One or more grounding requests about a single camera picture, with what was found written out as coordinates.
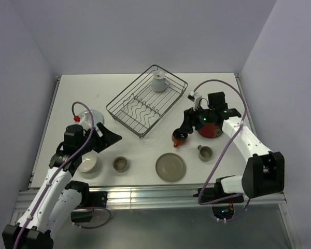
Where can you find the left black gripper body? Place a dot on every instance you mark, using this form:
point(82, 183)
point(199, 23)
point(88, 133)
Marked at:
point(95, 142)

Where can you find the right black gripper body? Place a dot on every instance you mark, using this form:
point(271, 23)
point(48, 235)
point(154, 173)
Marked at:
point(200, 116)

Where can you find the orange black patterned cup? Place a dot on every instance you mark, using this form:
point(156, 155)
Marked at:
point(179, 138)

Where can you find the light blue ceramic mug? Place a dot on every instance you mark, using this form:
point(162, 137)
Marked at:
point(159, 82)

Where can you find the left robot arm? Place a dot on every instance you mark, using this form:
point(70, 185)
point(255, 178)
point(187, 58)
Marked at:
point(59, 194)

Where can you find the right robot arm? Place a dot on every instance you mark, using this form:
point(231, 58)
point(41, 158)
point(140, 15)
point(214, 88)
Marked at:
point(264, 173)

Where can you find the red floral plate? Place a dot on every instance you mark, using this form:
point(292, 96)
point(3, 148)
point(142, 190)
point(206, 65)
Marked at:
point(210, 131)

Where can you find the white ceramic bowl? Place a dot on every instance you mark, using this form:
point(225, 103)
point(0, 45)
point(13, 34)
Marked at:
point(89, 161)

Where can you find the light blue saucer plate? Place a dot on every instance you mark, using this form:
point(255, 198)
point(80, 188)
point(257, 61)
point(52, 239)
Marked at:
point(97, 117)

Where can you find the small brown speckled cup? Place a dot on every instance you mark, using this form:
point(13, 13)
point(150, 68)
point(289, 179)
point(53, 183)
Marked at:
point(120, 164)

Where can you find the small grey espresso cup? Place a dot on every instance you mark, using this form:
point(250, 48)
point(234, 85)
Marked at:
point(205, 153)

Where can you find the grey stoneware saucer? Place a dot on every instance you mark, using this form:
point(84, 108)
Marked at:
point(170, 167)

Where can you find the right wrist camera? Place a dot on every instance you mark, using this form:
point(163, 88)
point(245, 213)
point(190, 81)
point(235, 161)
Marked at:
point(196, 98)

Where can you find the dark wire dish rack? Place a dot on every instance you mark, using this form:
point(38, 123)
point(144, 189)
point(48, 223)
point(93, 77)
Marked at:
point(139, 108)

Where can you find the aluminium extrusion rail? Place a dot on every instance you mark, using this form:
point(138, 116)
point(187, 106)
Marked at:
point(147, 197)

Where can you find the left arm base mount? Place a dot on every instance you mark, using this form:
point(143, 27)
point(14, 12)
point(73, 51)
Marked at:
point(84, 212)

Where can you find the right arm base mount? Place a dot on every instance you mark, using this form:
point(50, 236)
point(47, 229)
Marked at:
point(221, 212)

